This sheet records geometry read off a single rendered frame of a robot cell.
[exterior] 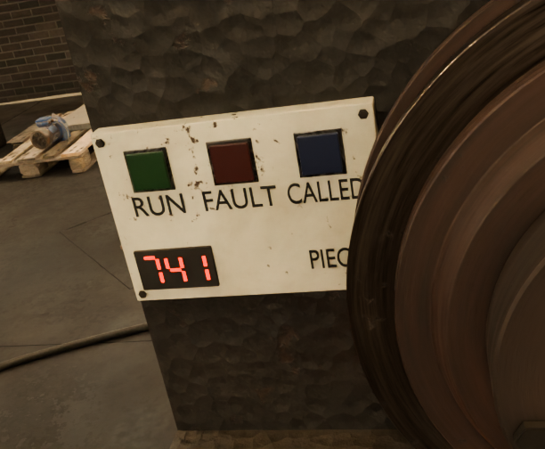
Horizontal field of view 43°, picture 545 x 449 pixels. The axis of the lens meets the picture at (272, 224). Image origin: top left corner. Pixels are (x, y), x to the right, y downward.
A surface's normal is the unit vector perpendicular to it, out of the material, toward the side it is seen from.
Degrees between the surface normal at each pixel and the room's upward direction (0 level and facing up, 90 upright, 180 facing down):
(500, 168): 52
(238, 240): 90
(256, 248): 90
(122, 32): 90
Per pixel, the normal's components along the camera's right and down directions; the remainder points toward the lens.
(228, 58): -0.18, 0.44
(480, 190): -0.85, -0.25
